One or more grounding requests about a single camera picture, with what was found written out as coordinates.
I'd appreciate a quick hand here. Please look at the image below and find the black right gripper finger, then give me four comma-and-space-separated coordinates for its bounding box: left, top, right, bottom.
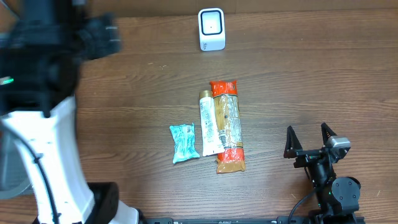
321, 123, 336, 146
284, 126, 303, 158

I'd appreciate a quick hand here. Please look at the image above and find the white tube with gold cap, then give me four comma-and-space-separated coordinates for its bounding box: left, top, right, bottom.
199, 90, 224, 156

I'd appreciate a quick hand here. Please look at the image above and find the teal tissue pack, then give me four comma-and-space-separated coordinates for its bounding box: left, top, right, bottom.
169, 123, 200, 164

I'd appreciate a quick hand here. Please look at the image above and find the grey plastic shopping basket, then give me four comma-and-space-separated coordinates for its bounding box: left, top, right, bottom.
1, 132, 34, 200

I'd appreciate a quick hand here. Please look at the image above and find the orange spaghetti pasta package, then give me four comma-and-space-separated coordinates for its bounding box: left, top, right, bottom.
210, 80, 246, 174

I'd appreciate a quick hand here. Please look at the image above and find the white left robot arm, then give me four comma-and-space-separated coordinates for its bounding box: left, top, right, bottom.
1, 0, 139, 224

